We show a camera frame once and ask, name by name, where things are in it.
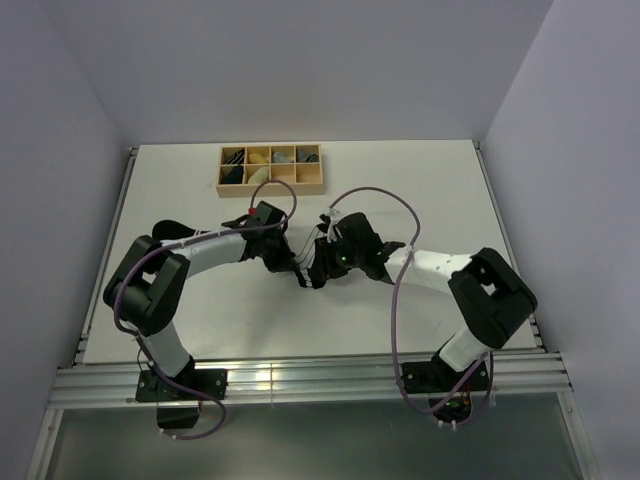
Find wooden compartment box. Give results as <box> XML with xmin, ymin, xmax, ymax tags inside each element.
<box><xmin>216</xmin><ymin>144</ymin><xmax>325</xmax><ymax>198</ymax></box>

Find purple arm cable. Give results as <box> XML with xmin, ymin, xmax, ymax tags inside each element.
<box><xmin>113</xmin><ymin>179</ymin><xmax>299</xmax><ymax>441</ymax></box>
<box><xmin>327</xmin><ymin>186</ymin><xmax>496</xmax><ymax>431</ymax></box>

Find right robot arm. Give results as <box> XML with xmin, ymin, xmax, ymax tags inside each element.
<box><xmin>301</xmin><ymin>213</ymin><xmax>538</xmax><ymax>393</ymax></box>

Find dark grey rolled socks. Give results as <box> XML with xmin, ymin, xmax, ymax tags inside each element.
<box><xmin>296</xmin><ymin>149</ymin><xmax>320</xmax><ymax>163</ymax></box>

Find black striped rolled socks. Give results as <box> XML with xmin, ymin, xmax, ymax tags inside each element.
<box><xmin>223</xmin><ymin>150</ymin><xmax>245</xmax><ymax>165</ymax></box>

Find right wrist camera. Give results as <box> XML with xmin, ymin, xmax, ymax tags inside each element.
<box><xmin>336</xmin><ymin>212</ymin><xmax>383</xmax><ymax>252</ymax></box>

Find dark teal rolled socks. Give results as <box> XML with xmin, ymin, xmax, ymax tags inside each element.
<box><xmin>221</xmin><ymin>165</ymin><xmax>244</xmax><ymax>185</ymax></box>

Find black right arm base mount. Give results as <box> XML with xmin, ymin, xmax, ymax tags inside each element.
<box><xmin>401</xmin><ymin>361</ymin><xmax>489</xmax><ymax>395</ymax></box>

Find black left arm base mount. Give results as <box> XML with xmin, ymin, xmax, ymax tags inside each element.
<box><xmin>135</xmin><ymin>369</ymin><xmax>228</xmax><ymax>403</ymax></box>

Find cream rolled socks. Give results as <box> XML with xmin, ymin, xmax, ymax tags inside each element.
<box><xmin>247</xmin><ymin>166</ymin><xmax>270</xmax><ymax>185</ymax></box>

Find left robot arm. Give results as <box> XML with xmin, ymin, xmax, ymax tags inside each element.
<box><xmin>103</xmin><ymin>217</ymin><xmax>296</xmax><ymax>399</ymax></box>

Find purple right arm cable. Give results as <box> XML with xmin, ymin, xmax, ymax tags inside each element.
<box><xmin>327</xmin><ymin>186</ymin><xmax>496</xmax><ymax>431</ymax></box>

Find white black-striped sock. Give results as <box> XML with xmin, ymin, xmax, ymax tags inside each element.
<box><xmin>293</xmin><ymin>223</ymin><xmax>329</xmax><ymax>290</ymax></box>

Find grey yellow rolled socks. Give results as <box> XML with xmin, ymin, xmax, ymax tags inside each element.
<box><xmin>272</xmin><ymin>151</ymin><xmax>294</xmax><ymax>164</ymax></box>

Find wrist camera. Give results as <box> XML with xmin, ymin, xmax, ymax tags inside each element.
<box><xmin>246</xmin><ymin>201</ymin><xmax>286</xmax><ymax>227</ymax></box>
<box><xmin>336</xmin><ymin>212</ymin><xmax>383</xmax><ymax>252</ymax></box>

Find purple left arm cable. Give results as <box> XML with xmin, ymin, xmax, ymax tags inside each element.
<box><xmin>113</xmin><ymin>179</ymin><xmax>299</xmax><ymax>441</ymax></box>

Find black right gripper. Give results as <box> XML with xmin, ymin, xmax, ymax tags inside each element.
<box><xmin>308</xmin><ymin>233</ymin><xmax>364</xmax><ymax>281</ymax></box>

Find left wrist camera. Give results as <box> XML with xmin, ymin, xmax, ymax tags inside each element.
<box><xmin>246</xmin><ymin>201</ymin><xmax>286</xmax><ymax>227</ymax></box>

